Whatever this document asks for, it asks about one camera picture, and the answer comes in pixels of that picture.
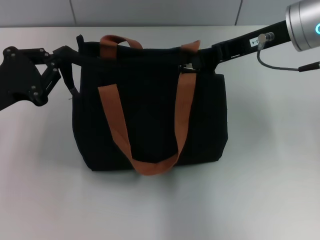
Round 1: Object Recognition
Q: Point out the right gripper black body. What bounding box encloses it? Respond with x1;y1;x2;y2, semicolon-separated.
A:
210;20;294;64

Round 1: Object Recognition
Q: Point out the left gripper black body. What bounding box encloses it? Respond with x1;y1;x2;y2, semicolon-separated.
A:
0;46;49;112

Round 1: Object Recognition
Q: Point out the silver metal zipper pull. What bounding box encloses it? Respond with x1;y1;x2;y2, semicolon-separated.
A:
178;63;195;75

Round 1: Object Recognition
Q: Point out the black bag with brown handles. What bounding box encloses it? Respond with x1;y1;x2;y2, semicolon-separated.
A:
59;33;230;177

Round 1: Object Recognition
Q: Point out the right gripper grey cable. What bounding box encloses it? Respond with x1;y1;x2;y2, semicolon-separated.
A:
256;31;320;74

